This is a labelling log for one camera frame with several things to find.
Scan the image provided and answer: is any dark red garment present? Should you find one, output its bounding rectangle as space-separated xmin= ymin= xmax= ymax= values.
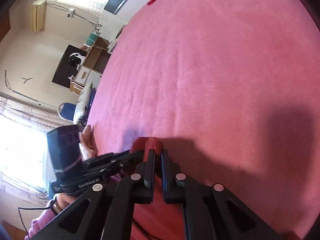
xmin=130 ymin=136 xmax=187 ymax=240

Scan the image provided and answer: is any black television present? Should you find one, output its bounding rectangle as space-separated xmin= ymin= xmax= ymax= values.
xmin=52 ymin=44 xmax=88 ymax=89

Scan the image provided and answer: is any white floral nightstand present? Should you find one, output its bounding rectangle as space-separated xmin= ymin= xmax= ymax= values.
xmin=96 ymin=12 xmax=125 ymax=53

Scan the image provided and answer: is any person's left forearm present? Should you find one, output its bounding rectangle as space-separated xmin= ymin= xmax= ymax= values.
xmin=27 ymin=192 xmax=75 ymax=240

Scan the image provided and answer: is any blue white chair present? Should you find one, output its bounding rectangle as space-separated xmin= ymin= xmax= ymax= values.
xmin=58 ymin=90 xmax=97 ymax=128

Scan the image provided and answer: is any pink bed blanket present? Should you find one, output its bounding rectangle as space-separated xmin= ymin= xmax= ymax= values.
xmin=86 ymin=0 xmax=320 ymax=240

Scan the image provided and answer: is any white drawer cabinet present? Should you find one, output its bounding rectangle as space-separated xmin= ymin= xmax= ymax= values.
xmin=75 ymin=65 xmax=103 ymax=84

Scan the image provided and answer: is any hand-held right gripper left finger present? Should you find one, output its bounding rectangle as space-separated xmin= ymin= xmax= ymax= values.
xmin=30 ymin=149 xmax=157 ymax=240

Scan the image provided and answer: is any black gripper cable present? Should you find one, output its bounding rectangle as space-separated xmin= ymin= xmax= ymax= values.
xmin=17 ymin=206 xmax=53 ymax=233

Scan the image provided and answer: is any beige air conditioner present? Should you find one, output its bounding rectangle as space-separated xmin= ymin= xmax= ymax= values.
xmin=30 ymin=0 xmax=47 ymax=33

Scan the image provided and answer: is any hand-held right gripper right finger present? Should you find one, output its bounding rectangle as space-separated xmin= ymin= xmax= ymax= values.
xmin=161 ymin=149 xmax=295 ymax=240

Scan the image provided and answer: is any white pillow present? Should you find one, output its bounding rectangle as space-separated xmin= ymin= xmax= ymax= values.
xmin=73 ymin=81 xmax=93 ymax=125

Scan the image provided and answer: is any wooden desk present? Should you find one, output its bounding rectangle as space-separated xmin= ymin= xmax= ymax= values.
xmin=82 ymin=37 xmax=112 ymax=74

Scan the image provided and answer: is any person's left hand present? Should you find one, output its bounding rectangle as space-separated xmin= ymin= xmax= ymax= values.
xmin=79 ymin=124 xmax=97 ymax=161

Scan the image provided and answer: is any teal drawer organizer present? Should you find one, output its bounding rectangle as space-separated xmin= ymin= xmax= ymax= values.
xmin=86 ymin=32 xmax=98 ymax=45

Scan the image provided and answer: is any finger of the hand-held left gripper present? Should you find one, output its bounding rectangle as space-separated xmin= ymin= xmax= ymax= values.
xmin=84 ymin=150 xmax=144 ymax=168
xmin=85 ymin=161 xmax=140 ymax=180

